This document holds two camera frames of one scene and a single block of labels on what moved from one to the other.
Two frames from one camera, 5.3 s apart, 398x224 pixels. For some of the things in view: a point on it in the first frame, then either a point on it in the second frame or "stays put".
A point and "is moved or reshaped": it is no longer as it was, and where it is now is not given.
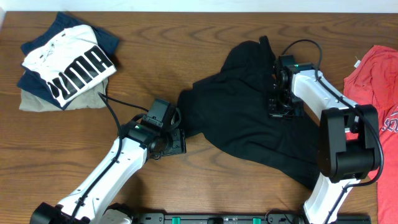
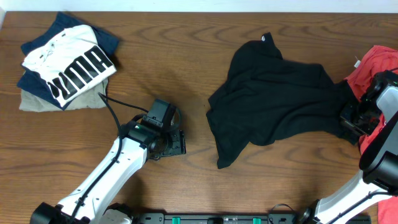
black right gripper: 280,109 → 352,119
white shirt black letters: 72,63 stays put
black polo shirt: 230,111 is moved or reshaped
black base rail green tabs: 247,218 stays put
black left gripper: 179,142 stays put
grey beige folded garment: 30,101 stays put
